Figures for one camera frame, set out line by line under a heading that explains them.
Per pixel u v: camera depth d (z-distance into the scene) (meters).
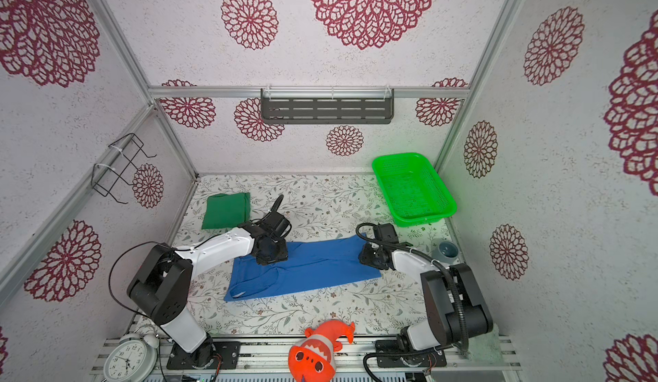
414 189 1.14
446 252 0.90
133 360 0.70
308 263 0.95
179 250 0.49
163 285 0.46
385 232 0.74
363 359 0.67
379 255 0.71
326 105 0.96
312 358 0.66
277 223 0.73
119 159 0.78
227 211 1.07
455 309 0.40
